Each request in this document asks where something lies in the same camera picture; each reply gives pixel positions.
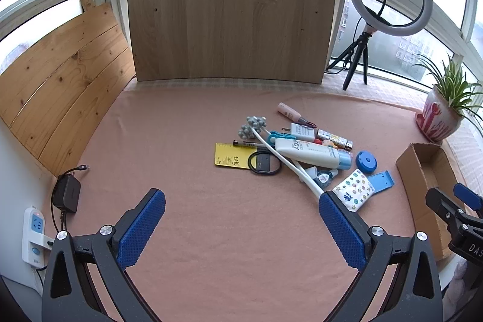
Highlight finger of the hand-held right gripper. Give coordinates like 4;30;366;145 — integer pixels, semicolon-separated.
426;187;469;229
453;183;483;212

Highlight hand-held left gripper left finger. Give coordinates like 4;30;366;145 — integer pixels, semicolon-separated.
41;188;167;322

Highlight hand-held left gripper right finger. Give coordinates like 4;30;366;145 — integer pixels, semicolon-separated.
318;190;443;322

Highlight cardboard box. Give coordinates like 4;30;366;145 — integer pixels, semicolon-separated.
395;143;472;262

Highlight white patterned tissue pack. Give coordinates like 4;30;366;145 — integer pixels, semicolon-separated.
332;169;376;212

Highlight white massager with grey balls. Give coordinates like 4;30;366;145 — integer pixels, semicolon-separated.
238;114;326;199

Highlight clear black gel pen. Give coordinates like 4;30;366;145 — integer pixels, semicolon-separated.
233;140;276;148

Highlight blue phone stand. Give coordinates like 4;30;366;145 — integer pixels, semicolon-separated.
367;171;395;193

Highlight blue round tape measure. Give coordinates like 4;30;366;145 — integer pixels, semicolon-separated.
355;150;378;172

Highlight red pot saucer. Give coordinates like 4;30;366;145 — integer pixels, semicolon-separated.
416;113;444;145

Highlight black power adapter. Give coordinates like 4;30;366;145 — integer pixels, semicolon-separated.
52;173;82;213

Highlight red and white flowerpot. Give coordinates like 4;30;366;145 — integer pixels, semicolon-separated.
423;84;464;142

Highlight white tube with blue cap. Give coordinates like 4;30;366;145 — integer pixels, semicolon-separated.
274;138;352;170

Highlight patterned silver lighter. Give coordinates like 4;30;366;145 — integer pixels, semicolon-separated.
316;129;353;151

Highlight white charger plug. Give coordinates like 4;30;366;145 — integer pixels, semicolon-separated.
281;123;315;142

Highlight white power strip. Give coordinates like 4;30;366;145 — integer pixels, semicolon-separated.
22;207;55;268

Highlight green spider plant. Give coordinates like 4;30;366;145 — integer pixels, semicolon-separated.
411;52;483;126

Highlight yellow and grey ruler card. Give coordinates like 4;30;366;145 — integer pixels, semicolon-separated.
214;143;273;174

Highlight teal plastic clip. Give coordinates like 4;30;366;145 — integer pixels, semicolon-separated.
266;131;297;145

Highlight small pink bottle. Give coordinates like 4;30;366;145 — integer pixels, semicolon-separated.
277;102;315;128

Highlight pine plank panel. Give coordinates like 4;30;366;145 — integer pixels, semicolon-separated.
0;3;136;177

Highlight large light wooden board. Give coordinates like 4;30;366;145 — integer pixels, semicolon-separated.
127;0;338;84

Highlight black adapter cable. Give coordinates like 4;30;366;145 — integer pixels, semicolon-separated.
56;164;89;232

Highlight dark hair tie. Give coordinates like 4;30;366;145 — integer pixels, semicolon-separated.
248;151;282;176

